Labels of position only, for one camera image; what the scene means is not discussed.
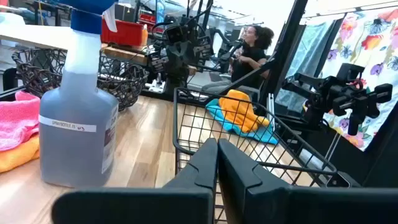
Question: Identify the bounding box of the person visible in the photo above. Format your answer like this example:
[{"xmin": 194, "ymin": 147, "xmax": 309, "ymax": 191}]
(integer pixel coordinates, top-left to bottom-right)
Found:
[{"xmin": 228, "ymin": 25, "xmax": 275, "ymax": 90}]

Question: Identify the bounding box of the red plastic bin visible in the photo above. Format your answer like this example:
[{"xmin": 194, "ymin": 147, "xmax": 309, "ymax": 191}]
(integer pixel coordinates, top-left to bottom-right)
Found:
[{"xmin": 101, "ymin": 18, "xmax": 146, "ymax": 47}]

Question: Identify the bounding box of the black wire basket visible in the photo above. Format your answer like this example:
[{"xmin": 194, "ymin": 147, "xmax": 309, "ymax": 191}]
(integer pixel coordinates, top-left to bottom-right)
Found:
[{"xmin": 172, "ymin": 86, "xmax": 361, "ymax": 224}]

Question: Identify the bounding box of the teal patterned curtain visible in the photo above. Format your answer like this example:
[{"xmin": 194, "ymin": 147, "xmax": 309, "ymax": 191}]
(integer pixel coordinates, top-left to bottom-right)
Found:
[{"xmin": 275, "ymin": 20, "xmax": 336, "ymax": 113}]

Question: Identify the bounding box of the white table top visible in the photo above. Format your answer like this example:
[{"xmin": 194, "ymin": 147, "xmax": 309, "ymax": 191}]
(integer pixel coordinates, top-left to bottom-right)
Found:
[{"xmin": 0, "ymin": 24, "xmax": 73, "ymax": 50}]

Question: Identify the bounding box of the orange microfiber towel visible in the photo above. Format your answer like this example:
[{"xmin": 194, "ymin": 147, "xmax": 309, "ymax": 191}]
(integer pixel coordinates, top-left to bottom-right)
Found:
[
  {"xmin": 218, "ymin": 89, "xmax": 271, "ymax": 134},
  {"xmin": 0, "ymin": 133, "xmax": 40, "ymax": 174}
]

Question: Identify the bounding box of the pink microfiber towel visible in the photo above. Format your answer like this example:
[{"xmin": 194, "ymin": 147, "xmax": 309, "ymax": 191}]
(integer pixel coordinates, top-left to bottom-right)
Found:
[{"xmin": 0, "ymin": 90, "xmax": 41, "ymax": 152}]

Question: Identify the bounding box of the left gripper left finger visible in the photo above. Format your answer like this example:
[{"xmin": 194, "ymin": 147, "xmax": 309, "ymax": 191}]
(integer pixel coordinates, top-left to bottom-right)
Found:
[{"xmin": 51, "ymin": 138, "xmax": 219, "ymax": 224}]

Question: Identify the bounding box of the round black wire cage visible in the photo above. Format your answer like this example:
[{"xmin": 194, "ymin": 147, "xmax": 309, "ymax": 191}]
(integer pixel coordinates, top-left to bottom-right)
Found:
[{"xmin": 11, "ymin": 48, "xmax": 149, "ymax": 112}]

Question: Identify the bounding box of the small orange bottle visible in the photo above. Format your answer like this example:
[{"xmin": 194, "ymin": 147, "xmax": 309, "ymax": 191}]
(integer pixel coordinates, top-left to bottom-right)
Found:
[{"xmin": 141, "ymin": 24, "xmax": 149, "ymax": 47}]

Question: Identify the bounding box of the teal microfiber towel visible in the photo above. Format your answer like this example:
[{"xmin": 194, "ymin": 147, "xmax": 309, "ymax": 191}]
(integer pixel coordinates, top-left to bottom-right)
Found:
[{"xmin": 205, "ymin": 98, "xmax": 279, "ymax": 146}]

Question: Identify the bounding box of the floral patterned curtain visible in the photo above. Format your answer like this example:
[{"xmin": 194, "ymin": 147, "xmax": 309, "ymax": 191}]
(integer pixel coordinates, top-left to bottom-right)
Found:
[{"xmin": 320, "ymin": 7, "xmax": 398, "ymax": 152}]

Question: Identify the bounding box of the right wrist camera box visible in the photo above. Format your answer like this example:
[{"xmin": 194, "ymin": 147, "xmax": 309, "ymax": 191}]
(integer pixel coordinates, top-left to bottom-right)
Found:
[{"xmin": 336, "ymin": 63, "xmax": 366, "ymax": 83}]

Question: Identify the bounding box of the spray bottle with blue cap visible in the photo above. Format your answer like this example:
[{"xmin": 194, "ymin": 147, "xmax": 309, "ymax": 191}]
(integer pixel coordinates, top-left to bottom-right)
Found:
[{"xmin": 39, "ymin": 0, "xmax": 119, "ymax": 189}]

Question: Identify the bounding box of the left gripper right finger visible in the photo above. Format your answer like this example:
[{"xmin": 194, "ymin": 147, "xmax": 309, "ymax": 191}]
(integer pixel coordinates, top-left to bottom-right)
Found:
[{"xmin": 218, "ymin": 138, "xmax": 398, "ymax": 224}]

